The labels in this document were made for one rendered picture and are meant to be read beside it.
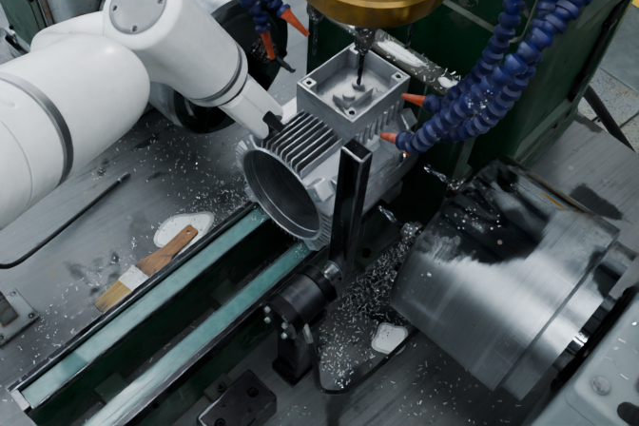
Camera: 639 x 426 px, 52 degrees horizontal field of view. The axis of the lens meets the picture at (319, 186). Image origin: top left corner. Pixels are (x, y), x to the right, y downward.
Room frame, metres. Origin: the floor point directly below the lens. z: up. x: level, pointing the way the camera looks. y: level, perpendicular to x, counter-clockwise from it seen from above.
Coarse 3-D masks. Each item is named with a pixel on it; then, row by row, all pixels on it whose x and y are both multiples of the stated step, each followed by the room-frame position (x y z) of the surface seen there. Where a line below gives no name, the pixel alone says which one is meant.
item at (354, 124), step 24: (312, 72) 0.65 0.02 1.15; (336, 72) 0.69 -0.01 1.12; (384, 72) 0.68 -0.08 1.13; (312, 96) 0.61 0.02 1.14; (336, 96) 0.63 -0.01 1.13; (360, 96) 0.63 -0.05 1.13; (384, 96) 0.62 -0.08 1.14; (336, 120) 0.59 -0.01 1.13; (360, 120) 0.58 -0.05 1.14; (384, 120) 0.62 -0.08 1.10
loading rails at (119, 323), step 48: (240, 240) 0.52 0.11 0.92; (288, 240) 0.60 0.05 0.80; (144, 288) 0.42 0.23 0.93; (192, 288) 0.44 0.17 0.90; (96, 336) 0.35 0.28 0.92; (144, 336) 0.37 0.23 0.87; (192, 336) 0.36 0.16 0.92; (240, 336) 0.38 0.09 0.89; (48, 384) 0.28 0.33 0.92; (96, 384) 0.31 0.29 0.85; (144, 384) 0.29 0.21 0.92; (192, 384) 0.31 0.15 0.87
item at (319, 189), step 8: (400, 112) 0.65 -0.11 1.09; (408, 112) 0.65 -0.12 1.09; (400, 120) 0.64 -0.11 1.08; (408, 120) 0.64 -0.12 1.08; (400, 128) 0.63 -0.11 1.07; (408, 128) 0.63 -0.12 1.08; (248, 136) 0.58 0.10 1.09; (248, 144) 0.58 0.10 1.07; (256, 144) 0.57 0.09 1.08; (312, 184) 0.51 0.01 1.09; (320, 184) 0.51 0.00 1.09; (328, 184) 0.51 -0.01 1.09; (248, 192) 0.58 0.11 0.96; (312, 192) 0.50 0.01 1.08; (320, 192) 0.50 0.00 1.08; (328, 192) 0.50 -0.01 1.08; (256, 200) 0.57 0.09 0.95; (320, 200) 0.49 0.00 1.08; (304, 240) 0.51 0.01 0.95; (312, 240) 0.50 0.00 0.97; (312, 248) 0.50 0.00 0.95; (320, 248) 0.49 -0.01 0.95
